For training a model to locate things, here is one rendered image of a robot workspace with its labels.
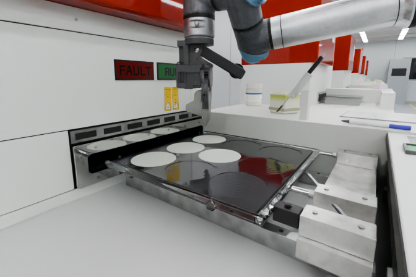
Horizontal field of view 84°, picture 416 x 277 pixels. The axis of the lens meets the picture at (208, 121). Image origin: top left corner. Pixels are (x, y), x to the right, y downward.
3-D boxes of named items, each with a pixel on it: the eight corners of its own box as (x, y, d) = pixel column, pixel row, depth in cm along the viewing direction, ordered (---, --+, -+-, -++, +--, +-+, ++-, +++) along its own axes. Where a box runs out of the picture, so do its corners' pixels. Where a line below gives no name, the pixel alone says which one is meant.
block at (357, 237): (298, 234, 30) (299, 213, 30) (304, 221, 33) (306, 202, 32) (373, 263, 25) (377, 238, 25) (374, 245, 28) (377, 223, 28)
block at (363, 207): (312, 207, 36) (314, 190, 36) (317, 198, 39) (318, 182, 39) (374, 226, 32) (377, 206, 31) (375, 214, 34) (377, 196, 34)
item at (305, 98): (285, 118, 67) (288, 72, 65) (289, 116, 70) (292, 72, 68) (307, 120, 64) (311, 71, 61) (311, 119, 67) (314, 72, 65)
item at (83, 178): (75, 187, 50) (70, 145, 48) (200, 143, 85) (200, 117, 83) (78, 190, 49) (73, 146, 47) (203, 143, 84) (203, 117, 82)
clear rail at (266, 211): (251, 225, 30) (252, 216, 30) (315, 153, 60) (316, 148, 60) (261, 230, 30) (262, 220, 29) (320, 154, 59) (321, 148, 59)
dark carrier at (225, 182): (112, 162, 52) (112, 160, 52) (205, 133, 79) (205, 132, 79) (255, 216, 32) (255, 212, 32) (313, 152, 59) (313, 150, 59)
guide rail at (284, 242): (125, 185, 57) (125, 173, 57) (132, 182, 59) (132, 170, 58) (372, 294, 28) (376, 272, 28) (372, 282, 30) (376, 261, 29)
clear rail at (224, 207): (103, 166, 51) (102, 160, 51) (109, 164, 52) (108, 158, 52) (261, 230, 30) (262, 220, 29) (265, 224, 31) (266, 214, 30)
